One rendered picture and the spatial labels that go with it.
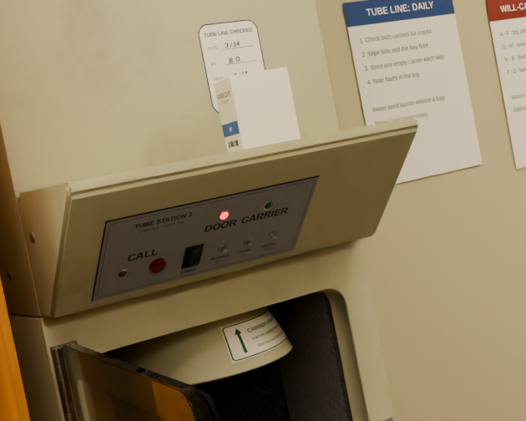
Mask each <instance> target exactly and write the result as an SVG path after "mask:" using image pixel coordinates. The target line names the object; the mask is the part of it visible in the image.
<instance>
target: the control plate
mask: <svg viewBox="0 0 526 421"><path fill-rule="evenodd" d="M318 178H319V175H317V176H313V177H309V178H305V179H301V180H294V181H290V182H286V183H282V184H278V185H271V186H267V187H262V188H259V189H254V190H248V191H243V192H239V193H235V194H231V195H224V196H220V197H215V198H212V199H208V200H201V201H196V202H192V203H189V204H184V205H177V206H173V207H169V208H165V209H161V210H154V211H150V212H145V213H142V214H138V215H133V216H126V217H122V218H118V219H114V220H110V221H105V225H104V234H103V239H102V244H101V249H100V253H99V263H98V267H97V272H96V277H95V282H94V291H93V295H92V301H91V302H93V301H97V300H100V299H104V298H107V297H112V296H116V295H119V294H123V293H126V292H132V291H136V290H139V289H143V288H146V287H151V286H155V285H159V284H162V283H166V282H171V281H175V280H179V279H182V278H186V277H189V276H194V275H198V274H201V273H205V272H208V271H214V270H218V269H221V268H225V267H228V266H233V265H237V264H241V263H244V262H248V261H254V260H257V259H261V258H264V257H268V256H273V255H276V254H280V253H283V252H287V251H293V250H294V248H295V245H296V242H297V239H298V236H299V234H300V231H301V227H302V224H303V221H304V220H305V217H306V213H307V210H308V207H309V204H310V202H311V198H312V196H313V193H314V190H315V188H316V183H317V181H318ZM268 200H273V201H274V205H273V207H272V208H270V209H269V210H263V205H264V204H265V203H266V202H267V201H268ZM222 211H229V212H230V215H229V217H228V218H227V219H225V220H223V221H220V220H219V219H218V215H219V214H220V213H221V212H222ZM272 231H275V232H277V234H276V240H275V241H273V240H269V239H267V237H268V234H270V233H271V232H272ZM248 237H251V238H253V241H252V243H253V244H252V246H245V245H243V242H244V240H245V239H246V238H248ZM223 243H226V244H228V247H227V249H228V251H227V252H226V253H224V252H223V251H218V249H219V246H220V245H222V244H223ZM200 244H204V247H203V251H202V254H201V258H200V263H199V265H198V266H192V267H188V268H185V269H181V267H182V264H183V260H184V257H185V251H186V248H187V247H191V246H197V245H200ZM159 258H162V259H164V260H165V261H166V267H165V268H164V270H163V271H161V272H158V273H152V272H151V271H150V269H149V265H150V264H151V262H153V261H154V260H156V259H159ZM124 268H127V269H128V270H129V274H128V275H127V276H126V277H124V278H121V279H119V278H117V276H116V275H117V273H118V271H120V270H121V269H124Z"/></svg>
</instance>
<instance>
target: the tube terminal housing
mask: <svg viewBox="0 0 526 421"><path fill-rule="evenodd" d="M251 18H256V22H257V27H258V31H259V36H260V44H261V48H262V53H263V57H264V62H265V66H266V70H268V69H274V68H282V67H287V70H288V74H289V79H290V84H291V92H292V96H293V100H294V105H295V110H296V117H297V122H298V126H299V131H300V136H301V139H302V138H306V137H312V136H316V135H320V134H329V133H333V132H337V131H340V130H339V126H338V122H337V116H336V109H335V105H334V99H333V95H332V91H331V82H330V78H329V73H328V69H327V64H326V56H325V52H324V47H323V42H322V38H321V30H320V25H319V21H318V17H317V11H316V4H315V0H0V277H1V281H2V285H3V293H4V296H5V301H6V305H7V310H8V316H9V321H10V325H11V329H12V333H13V341H14V345H15V349H16V353H17V357H18V365H19V368H20V373H21V377H22V381H23V388H24V392H25V397H26V401H27V405H28V412H29V417H30V421H65V420H64V416H63V408H62V404H61V399H60V396H59V391H58V384H57V379H56V376H55V372H54V367H53V360H52V355H51V352H50V348H51V347H53V346H57V345H60V344H63V343H66V342H72V341H75V340H77V343H78V345H80V346H82V347H86V348H89V349H92V350H94V351H96V352H99V353H106V352H107V351H110V350H114V349H116V348H120V347H125V346H128V345H131V344H135V343H137V342H142V341H146V340H149V339H152V338H155V337H160V336H164V335H166V334H170V333H172V332H178V331H181V330H185V329H187V328H191V327H196V326H199V325H202V324H205V323H208V322H213V321H216V320H220V319H222V318H226V317H231V316H234V315H237V314H240V313H243V312H248V311H252V310H255V309H258V308H261V307H266V306H269V305H272V304H276V303H278V302H283V301H287V300H290V299H293V298H296V297H301V296H305V295H308V294H311V293H314V292H324V293H325V294H326V296H327V298H328V299H329V302H330V304H331V311H332V316H333V321H334V325H335V329H336V337H337V342H338V347H339V351H340V355H341V364H342V368H343V372H344V377H345V381H346V390H347V394H348V398H349V403H350V407H351V412H352V420H353V421H382V420H384V419H387V418H390V417H392V420H393V421H395V417H394V412H393V408H392V400H391V395H390V391H389V387H388V381H387V374H386V369H385V364H384V360H383V356H382V347H381V343H380V338H379V334H378V329H377V321H376V317H375V312H374V307H373V303H372V294H371V290H370V286H369V281H368V276H367V269H366V264H365V260H364V255H363V250H362V243H361V239H359V240H356V241H350V242H347V243H343V244H340V245H336V246H331V247H327V248H324V249H320V250H317V251H311V252H308V253H305V254H301V255H298V256H292V257H288V258H286V259H282V260H279V261H273V262H269V263H266V264H263V265H259V266H253V267H250V268H246V269H243V270H239V271H234V272H231V273H227V274H224V275H220V276H215V277H211V278H208V279H204V280H201V281H197V282H192V283H189V284H185V285H182V286H178V287H172V288H170V289H166V290H163V291H159V292H153V293H150V294H146V295H143V296H140V297H134V298H130V299H127V300H123V301H121V302H115V303H111V304H108V305H104V306H101V307H96V308H92V309H88V310H85V311H81V312H76V313H73V314H69V315H66V316H62V317H56V318H46V317H45V316H44V315H41V313H40V310H39V305H38V298H37V293H36V290H35V286H34V281H33V274H32V270H31V266H30V261H29V257H28V249H27V246H26V241H25V237H24V233H23V226H22V222H21V217H20V213H19V209H18V202H17V198H18V197H20V195H19V193H23V192H28V191H31V190H38V189H42V188H47V187H50V186H55V185H61V184H65V183H69V182H74V181H79V180H86V179H92V178H96V177H100V176H105V175H113V174H118V173H122V172H127V171H131V170H139V169H144V168H149V167H153V166H157V165H166V164H170V163H174V162H180V161H184V160H192V159H197V158H201V157H206V156H211V155H218V154H223V153H227V150H226V146H225V137H224V133H223V129H222V124H221V120H220V115H219V114H218V115H214V114H213V109H212V105H211V101H210V92H209V88H208V84H207V79H206V75H205V67H204V63H203V59H202V54H201V50H200V41H199V37H198V33H197V28H196V25H200V24H207V23H221V22H229V21H235V20H243V19H251Z"/></svg>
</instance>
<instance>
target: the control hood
mask: <svg viewBox="0 0 526 421"><path fill-rule="evenodd" d="M417 128H418V124H417V120H414V117H411V118H407V119H400V120H394V121H390V122H386V123H381V124H373V125H368V126H364V127H359V128H355V129H347V130H342V131H337V132H333V133H329V134H320V135H316V136H312V137H306V138H302V139H294V140H289V141H285V142H280V143H275V144H271V145H263V146H258V147H254V148H249V149H245V150H237V151H232V152H228V153H223V154H218V155H211V156H206V157H201V158H197V159H192V160H184V161H180V162H174V163H170V164H166V165H157V166H153V167H149V168H144V169H139V170H131V171H127V172H122V173H118V174H113V175H105V176H100V177H96V178H92V179H86V180H79V181H74V182H69V183H65V184H61V185H55V186H50V187H47V188H42V189H38V190H31V191H28V192H23V193H19V195H20V197H18V198H17V202H18V209H19V213H20V217H21V222H22V226H23V233H24V237H25V241H26V246H27V249H28V257H29V261H30V266H31V270H32V274H33V281H34V286H35V290H36V293H37V298H38V305H39V310H40V313H41V315H44V316H45V317H46V318H56V317H62V316H66V315H69V314H73V313H76V312H81V311H85V310H88V309H92V308H96V307H101V306H104V305H108V304H111V303H115V302H121V301H123V300H127V299H130V298H134V297H140V296H143V295H146V294H150V293H153V292H159V291H163V290H166V289H170V288H172V287H178V286H182V285H185V284H189V283H192V282H197V281H201V280H204V279H208V278H211V277H215V276H220V275H224V274H227V273H231V272H234V271H239V270H243V269H246V268H250V267H253V266H259V265H263V264H266V263H269V262H273V261H279V260H282V259H286V258H288V257H292V256H298V255H301V254H305V253H308V252H311V251H317V250H320V249H324V248H327V247H331V246H336V245H340V244H343V243H347V242H350V241H356V240H359V239H362V238H366V237H369V236H372V234H375V233H376V230H377V227H378V225H379V223H380V220H381V218H382V215H383V212H384V210H385V208H386V206H387V202H388V201H389V198H390V196H391V193H392V191H393V188H394V186H395V184H396V182H397V178H398V176H399V174H400V172H401V169H402V166H403V164H404V161H405V159H406V158H407V154H408V151H409V150H410V147H411V145H412V142H413V140H414V137H415V135H416V133H417ZM317 175H319V178H318V181H317V183H316V188H315V190H314V193H313V196H312V198H311V202H310V204H309V207H308V210H307V213H306V217H305V220H304V221H303V224H302V227H301V231H300V234H299V236H298V239H297V242H296V245H295V248H294V250H293V251H287V252H283V253H280V254H276V255H273V256H268V257H264V258H261V259H257V260H254V261H248V262H244V263H241V264H237V265H233V266H228V267H225V268H221V269H218V270H214V271H208V272H205V273H201V274H198V275H194V276H189V277H186V278H182V279H179V280H175V281H171V282H166V283H162V284H159V285H155V286H151V287H146V288H143V289H139V290H136V291H132V292H126V293H123V294H119V295H116V296H112V297H107V298H104V299H100V300H97V301H93V302H91V301H92V295H93V291H94V282H95V277H96V272H97V267H98V263H99V253H100V249H101V244H102V239H103V234H104V225H105V221H110V220H114V219H118V218H122V217H126V216H133V215H138V214H142V213H145V212H150V211H156V210H161V209H165V208H169V207H173V206H177V205H184V204H189V203H192V202H196V201H201V200H208V199H212V198H215V197H220V196H224V195H231V194H235V193H239V192H243V191H248V190H254V189H259V188H262V187H267V186H271V185H278V184H282V183H286V182H290V181H294V180H301V179H305V178H309V177H313V176H317Z"/></svg>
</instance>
